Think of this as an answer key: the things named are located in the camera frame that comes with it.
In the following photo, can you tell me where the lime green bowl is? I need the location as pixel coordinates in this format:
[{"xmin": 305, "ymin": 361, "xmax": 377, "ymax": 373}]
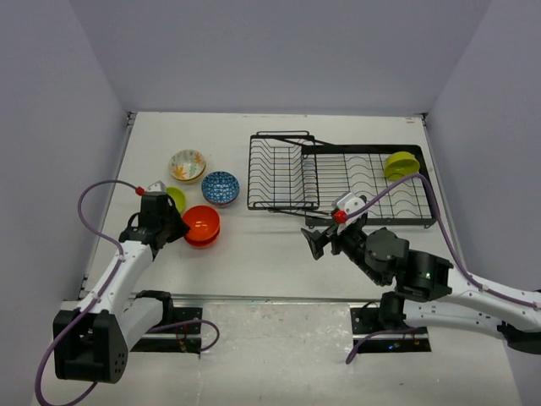
[
  {"xmin": 384, "ymin": 151, "xmax": 420, "ymax": 181},
  {"xmin": 166, "ymin": 186, "xmax": 187, "ymax": 214}
]

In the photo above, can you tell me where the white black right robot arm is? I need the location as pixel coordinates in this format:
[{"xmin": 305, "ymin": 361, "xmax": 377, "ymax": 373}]
[{"xmin": 302, "ymin": 217, "xmax": 540, "ymax": 354}]

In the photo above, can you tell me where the black wire dish rack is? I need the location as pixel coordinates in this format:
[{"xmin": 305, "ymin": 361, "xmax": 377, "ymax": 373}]
[{"xmin": 247, "ymin": 131, "xmax": 429, "ymax": 228}]

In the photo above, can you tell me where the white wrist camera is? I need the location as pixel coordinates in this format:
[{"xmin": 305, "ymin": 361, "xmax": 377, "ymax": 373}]
[
  {"xmin": 331, "ymin": 192, "xmax": 366, "ymax": 234},
  {"xmin": 145, "ymin": 181, "xmax": 167, "ymax": 195}
]

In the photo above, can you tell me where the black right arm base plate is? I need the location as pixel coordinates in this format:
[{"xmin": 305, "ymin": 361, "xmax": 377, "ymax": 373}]
[{"xmin": 350, "ymin": 302, "xmax": 432, "ymax": 354}]

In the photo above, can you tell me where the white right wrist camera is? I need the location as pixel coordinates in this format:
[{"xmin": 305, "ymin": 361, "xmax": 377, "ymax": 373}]
[{"xmin": 331, "ymin": 192, "xmax": 366, "ymax": 234}]

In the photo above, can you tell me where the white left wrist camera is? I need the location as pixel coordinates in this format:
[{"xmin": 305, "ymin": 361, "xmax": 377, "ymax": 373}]
[{"xmin": 145, "ymin": 181, "xmax": 167, "ymax": 195}]

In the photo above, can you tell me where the orange bowl front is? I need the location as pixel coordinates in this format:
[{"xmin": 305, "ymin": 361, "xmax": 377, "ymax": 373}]
[{"xmin": 184, "ymin": 236, "xmax": 218, "ymax": 250}]

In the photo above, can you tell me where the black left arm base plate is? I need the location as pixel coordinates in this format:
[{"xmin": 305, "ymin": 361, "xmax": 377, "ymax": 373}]
[{"xmin": 131, "ymin": 306, "xmax": 203, "ymax": 354}]

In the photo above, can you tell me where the white floral leaf bowl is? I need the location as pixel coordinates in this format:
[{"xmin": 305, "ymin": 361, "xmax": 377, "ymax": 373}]
[{"xmin": 168, "ymin": 149, "xmax": 206, "ymax": 182}]

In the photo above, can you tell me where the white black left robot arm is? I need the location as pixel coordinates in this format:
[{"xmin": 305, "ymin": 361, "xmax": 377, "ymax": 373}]
[{"xmin": 53, "ymin": 191, "xmax": 189, "ymax": 383}]

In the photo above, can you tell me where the orange bowl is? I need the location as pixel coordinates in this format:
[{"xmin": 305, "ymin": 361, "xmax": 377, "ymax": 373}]
[
  {"xmin": 183, "ymin": 205, "xmax": 221, "ymax": 243},
  {"xmin": 184, "ymin": 236, "xmax": 218, "ymax": 250}
]

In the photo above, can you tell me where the blue white patterned bowl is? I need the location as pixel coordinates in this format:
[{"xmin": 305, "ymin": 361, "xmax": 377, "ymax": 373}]
[{"xmin": 201, "ymin": 171, "xmax": 240, "ymax": 206}]

